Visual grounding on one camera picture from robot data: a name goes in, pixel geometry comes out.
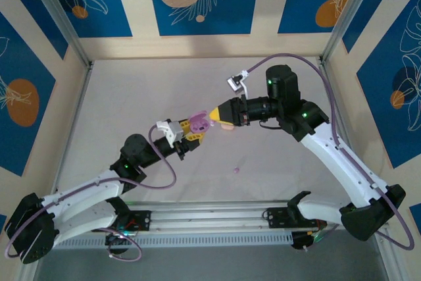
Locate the aluminium table side rail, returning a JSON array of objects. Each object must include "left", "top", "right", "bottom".
[
  {"left": 16, "top": 62, "right": 95, "bottom": 281},
  {"left": 317, "top": 59, "right": 407, "bottom": 281}
]

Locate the purple earbud charging case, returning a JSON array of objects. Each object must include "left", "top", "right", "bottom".
[{"left": 186, "top": 111, "right": 212, "bottom": 134}]

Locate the aluminium frame post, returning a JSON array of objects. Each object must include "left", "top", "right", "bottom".
[
  {"left": 23, "top": 0, "right": 93, "bottom": 68},
  {"left": 319, "top": 0, "right": 406, "bottom": 64}
]

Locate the grey slotted cable duct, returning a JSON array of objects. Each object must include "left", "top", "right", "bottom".
[{"left": 52, "top": 232, "right": 294, "bottom": 249}]

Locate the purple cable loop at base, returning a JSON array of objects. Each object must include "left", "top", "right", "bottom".
[{"left": 91, "top": 226, "right": 143, "bottom": 261}]

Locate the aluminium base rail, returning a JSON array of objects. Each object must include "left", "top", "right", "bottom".
[{"left": 124, "top": 200, "right": 290, "bottom": 229}]

